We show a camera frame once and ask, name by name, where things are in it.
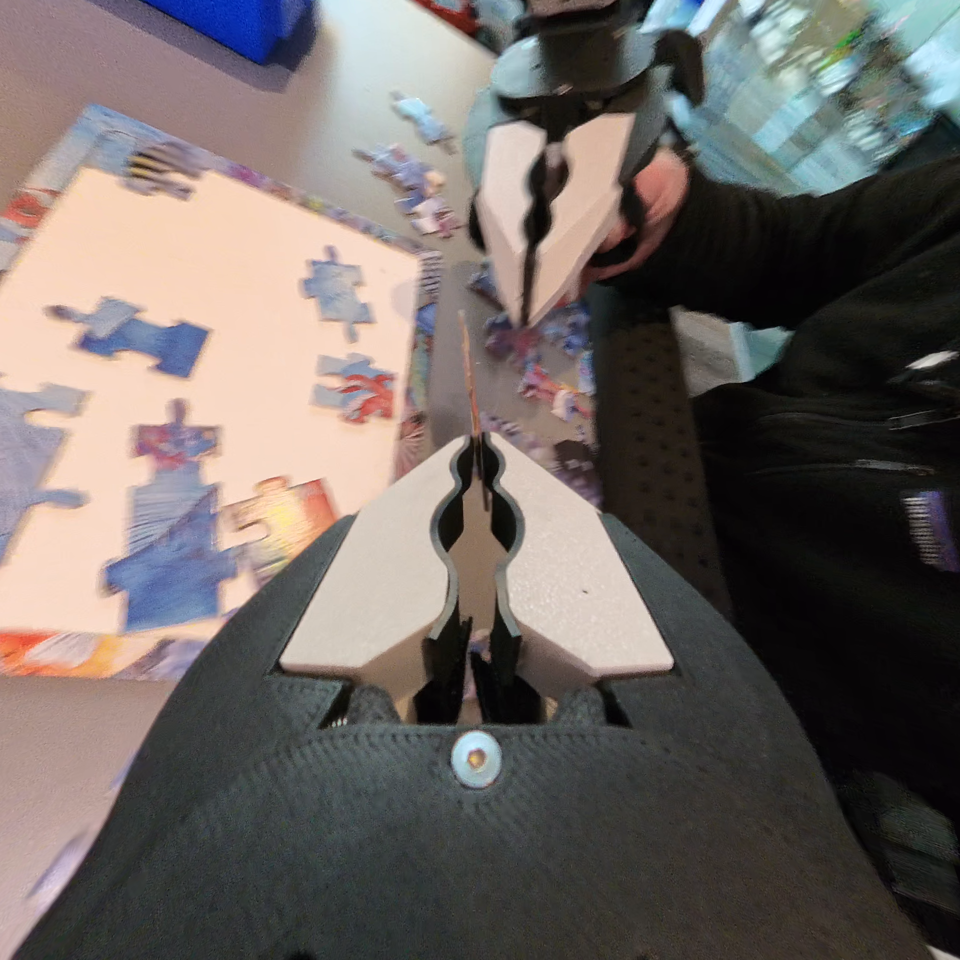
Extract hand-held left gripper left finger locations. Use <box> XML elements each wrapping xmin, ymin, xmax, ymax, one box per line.
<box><xmin>279</xmin><ymin>435</ymin><xmax>477</xmax><ymax>722</ymax></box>

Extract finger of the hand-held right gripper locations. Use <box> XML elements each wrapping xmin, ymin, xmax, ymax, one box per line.
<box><xmin>478</xmin><ymin>119</ymin><xmax>550</xmax><ymax>318</ymax></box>
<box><xmin>527</xmin><ymin>111</ymin><xmax>639</xmax><ymax>324</ymax></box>

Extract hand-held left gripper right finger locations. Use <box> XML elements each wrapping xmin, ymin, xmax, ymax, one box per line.
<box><xmin>472</xmin><ymin>435</ymin><xmax>677</xmax><ymax>722</ymax></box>

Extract joined orange crab puzzle pieces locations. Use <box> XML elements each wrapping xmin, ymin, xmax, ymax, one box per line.
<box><xmin>226</xmin><ymin>475</ymin><xmax>339</xmax><ymax>593</ymax></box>

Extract dark blue whale face piece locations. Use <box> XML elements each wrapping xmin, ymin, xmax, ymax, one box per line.
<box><xmin>101</xmin><ymin>480</ymin><xmax>248</xmax><ymax>634</ymax></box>

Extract orange pufferfish puzzle piece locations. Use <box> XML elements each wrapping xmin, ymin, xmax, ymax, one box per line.
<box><xmin>458</xmin><ymin>311</ymin><xmax>493</xmax><ymax>511</ymax></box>

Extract red octopus puzzle piece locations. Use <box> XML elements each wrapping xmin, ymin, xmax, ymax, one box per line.
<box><xmin>311</xmin><ymin>352</ymin><xmax>399</xmax><ymax>423</ymax></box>

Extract blue striped coral puzzle piece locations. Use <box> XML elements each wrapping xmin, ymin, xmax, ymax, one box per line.
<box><xmin>132</xmin><ymin>399</ymin><xmax>222</xmax><ymax>492</ymax></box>

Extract ocean jigsaw puzzle frame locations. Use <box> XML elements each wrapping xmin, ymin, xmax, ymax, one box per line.
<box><xmin>0</xmin><ymin>105</ymin><xmax>444</xmax><ymax>683</ymax></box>

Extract blue white-striped puzzle piece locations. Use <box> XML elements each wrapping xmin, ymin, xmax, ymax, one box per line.
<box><xmin>45</xmin><ymin>296</ymin><xmax>212</xmax><ymax>379</ymax></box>

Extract person's right forearm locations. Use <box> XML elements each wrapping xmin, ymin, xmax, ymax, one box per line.
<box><xmin>612</xmin><ymin>153</ymin><xmax>960</xmax><ymax>331</ymax></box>

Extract person's right hand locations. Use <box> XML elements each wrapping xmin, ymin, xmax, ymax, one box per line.
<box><xmin>591</xmin><ymin>152</ymin><xmax>693</xmax><ymax>284</ymax></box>

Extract light blue seahorse puzzle piece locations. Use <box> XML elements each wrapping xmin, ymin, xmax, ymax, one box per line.
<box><xmin>390</xmin><ymin>91</ymin><xmax>458</xmax><ymax>147</ymax></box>

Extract dark perforated panel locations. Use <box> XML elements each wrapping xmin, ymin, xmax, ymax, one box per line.
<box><xmin>592</xmin><ymin>299</ymin><xmax>733</xmax><ymax>616</ymax></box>

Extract light blue splash puzzle piece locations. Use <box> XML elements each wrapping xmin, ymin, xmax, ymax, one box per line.
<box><xmin>300</xmin><ymin>248</ymin><xmax>376</xmax><ymax>342</ymax></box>

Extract red coral white wave piece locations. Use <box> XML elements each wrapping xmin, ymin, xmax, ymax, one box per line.
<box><xmin>518</xmin><ymin>360</ymin><xmax>597</xmax><ymax>420</ymax></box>

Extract blue object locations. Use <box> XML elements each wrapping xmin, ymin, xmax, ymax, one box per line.
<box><xmin>143</xmin><ymin>0</ymin><xmax>317</xmax><ymax>64</ymax></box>

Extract joined blue whale puzzle pieces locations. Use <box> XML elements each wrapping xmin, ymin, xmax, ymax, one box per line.
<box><xmin>0</xmin><ymin>383</ymin><xmax>92</xmax><ymax>556</ymax></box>

